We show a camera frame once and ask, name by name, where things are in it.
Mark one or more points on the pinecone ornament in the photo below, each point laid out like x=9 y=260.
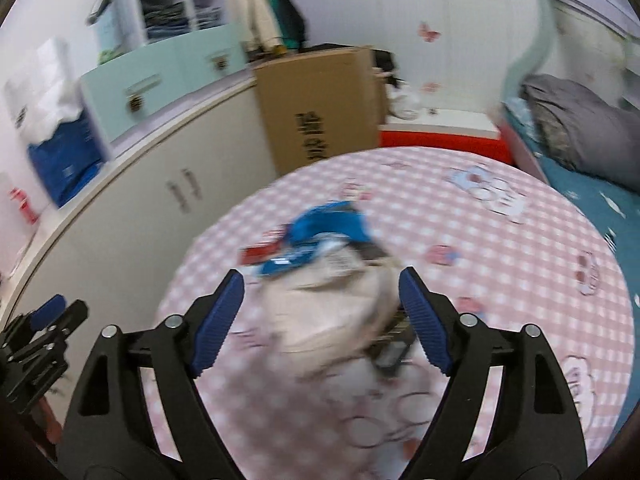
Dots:
x=134 y=105
x=220 y=63

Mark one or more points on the beige hanging jacket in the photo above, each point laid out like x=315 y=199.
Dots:
x=250 y=5

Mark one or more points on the white flat panel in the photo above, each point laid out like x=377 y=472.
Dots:
x=440 y=122

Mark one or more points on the pink checked tablecloth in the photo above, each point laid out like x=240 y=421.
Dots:
x=500 y=270

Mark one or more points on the teal printed bed sheet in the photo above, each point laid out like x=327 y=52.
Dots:
x=590 y=200

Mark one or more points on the blue white snack packet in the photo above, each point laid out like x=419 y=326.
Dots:
x=325 y=220

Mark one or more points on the blue plastic package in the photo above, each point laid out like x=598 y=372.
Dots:
x=65 y=165

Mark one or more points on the brown cardboard box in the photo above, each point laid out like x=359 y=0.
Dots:
x=310 y=95

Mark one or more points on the white red printed plastic bag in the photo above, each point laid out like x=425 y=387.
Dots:
x=17 y=205

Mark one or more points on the dark green hanging jacket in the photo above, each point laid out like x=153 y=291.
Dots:
x=285 y=10

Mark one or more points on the red plastic basin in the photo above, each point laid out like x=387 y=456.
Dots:
x=440 y=142

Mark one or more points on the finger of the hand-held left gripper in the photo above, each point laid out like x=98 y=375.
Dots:
x=75 y=315
x=50 y=307

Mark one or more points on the grey duvet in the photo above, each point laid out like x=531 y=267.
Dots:
x=590 y=130

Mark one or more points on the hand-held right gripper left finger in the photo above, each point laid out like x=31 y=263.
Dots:
x=220 y=330

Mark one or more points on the white low cabinet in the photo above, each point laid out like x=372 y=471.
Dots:
x=150 y=195

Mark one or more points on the folded jeans stack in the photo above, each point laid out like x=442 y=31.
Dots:
x=165 y=16

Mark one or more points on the black item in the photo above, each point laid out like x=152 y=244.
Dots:
x=385 y=62

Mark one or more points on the teal drawer unit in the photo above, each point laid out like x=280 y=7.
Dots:
x=165 y=65

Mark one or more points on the pink butterfly sticker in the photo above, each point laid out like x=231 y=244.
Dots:
x=429 y=32

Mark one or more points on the white wardrobe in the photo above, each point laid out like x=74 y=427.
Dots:
x=400 y=10

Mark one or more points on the white paper bag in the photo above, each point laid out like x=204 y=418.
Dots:
x=45 y=85

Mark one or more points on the dark foil packet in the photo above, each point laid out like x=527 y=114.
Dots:
x=392 y=347

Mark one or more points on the pinkish white plastic bag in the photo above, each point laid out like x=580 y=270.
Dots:
x=325 y=320

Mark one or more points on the person's left hand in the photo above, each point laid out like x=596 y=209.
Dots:
x=44 y=422

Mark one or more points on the teal bunk bed frame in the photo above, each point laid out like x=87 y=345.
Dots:
x=537 y=45

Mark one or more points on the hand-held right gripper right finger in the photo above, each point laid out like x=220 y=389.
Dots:
x=427 y=320

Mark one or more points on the white crumpled plastic bag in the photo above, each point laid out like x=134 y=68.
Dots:
x=405 y=99

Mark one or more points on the small red wrapper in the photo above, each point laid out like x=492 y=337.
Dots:
x=260 y=254

